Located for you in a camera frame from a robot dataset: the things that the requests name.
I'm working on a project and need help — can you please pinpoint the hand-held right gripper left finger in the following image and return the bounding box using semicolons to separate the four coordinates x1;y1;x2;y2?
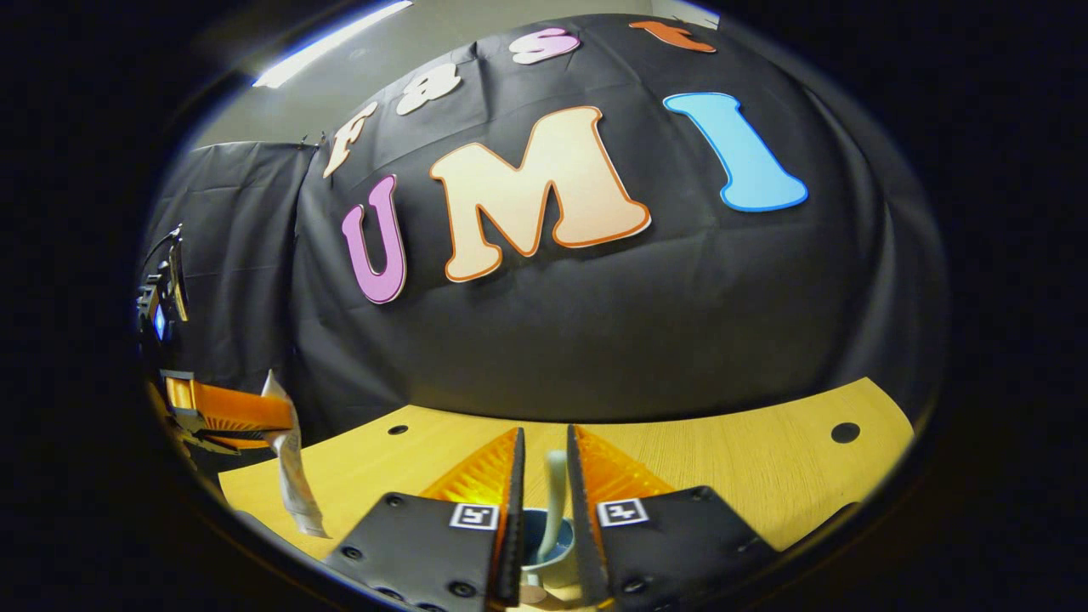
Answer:
323;428;526;609

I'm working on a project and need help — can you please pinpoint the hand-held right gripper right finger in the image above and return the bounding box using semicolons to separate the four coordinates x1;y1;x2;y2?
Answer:
567;424;779;609

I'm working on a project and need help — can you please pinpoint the pale green toothbrush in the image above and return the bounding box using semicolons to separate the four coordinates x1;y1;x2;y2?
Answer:
535;450;569;566

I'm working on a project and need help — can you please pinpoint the pale green cup wooden handle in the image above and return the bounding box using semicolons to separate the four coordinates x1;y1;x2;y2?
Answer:
518;507;587;604

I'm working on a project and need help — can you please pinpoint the white toothpaste tube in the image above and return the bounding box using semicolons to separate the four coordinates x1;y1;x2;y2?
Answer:
262;370;331;539

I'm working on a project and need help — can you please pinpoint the wooden desktop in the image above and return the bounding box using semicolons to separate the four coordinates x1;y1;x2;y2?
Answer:
218;377;915;609

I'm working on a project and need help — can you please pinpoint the black backdrop cloth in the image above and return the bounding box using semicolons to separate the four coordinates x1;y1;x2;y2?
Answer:
140;13;949;477

